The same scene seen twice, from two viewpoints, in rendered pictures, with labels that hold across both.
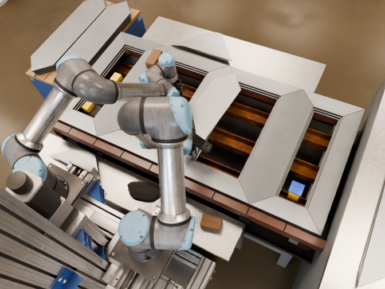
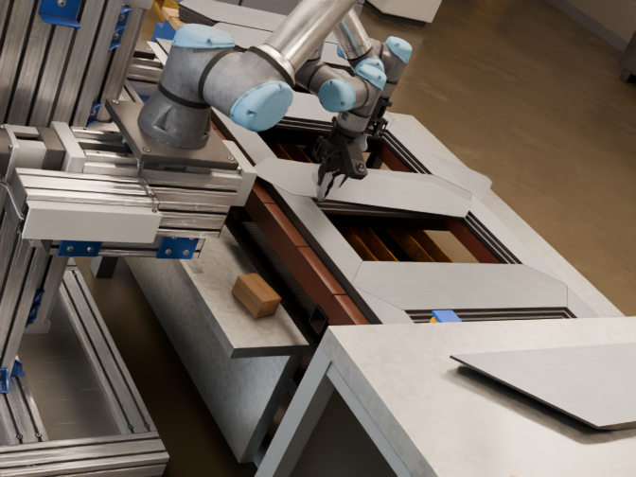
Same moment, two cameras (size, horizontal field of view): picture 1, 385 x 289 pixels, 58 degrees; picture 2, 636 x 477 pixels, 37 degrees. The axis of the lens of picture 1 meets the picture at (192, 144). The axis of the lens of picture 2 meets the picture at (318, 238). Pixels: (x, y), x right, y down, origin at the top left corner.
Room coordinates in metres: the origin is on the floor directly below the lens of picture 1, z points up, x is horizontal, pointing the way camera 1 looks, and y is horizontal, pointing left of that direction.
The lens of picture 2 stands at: (-1.31, -0.45, 1.88)
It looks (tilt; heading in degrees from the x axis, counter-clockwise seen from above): 27 degrees down; 11
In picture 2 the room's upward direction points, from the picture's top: 25 degrees clockwise
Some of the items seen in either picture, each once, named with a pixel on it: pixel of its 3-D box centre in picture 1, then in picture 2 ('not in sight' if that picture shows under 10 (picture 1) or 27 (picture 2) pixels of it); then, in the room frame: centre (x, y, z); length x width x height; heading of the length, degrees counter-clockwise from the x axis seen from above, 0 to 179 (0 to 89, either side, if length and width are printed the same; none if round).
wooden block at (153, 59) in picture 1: (154, 59); not in sight; (1.55, 0.13, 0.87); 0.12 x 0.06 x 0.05; 148
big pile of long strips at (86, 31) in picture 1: (83, 37); (283, 41); (1.93, 0.59, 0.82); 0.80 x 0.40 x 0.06; 143
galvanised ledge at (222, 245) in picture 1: (128, 190); (164, 189); (0.83, 0.39, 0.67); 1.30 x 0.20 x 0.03; 53
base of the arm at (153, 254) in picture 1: (143, 239); (180, 109); (0.41, 0.25, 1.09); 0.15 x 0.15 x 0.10
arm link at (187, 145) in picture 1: (179, 140); (337, 91); (0.78, 0.05, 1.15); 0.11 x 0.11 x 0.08; 77
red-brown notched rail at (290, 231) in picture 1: (166, 175); (250, 193); (0.80, 0.16, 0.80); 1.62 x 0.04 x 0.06; 53
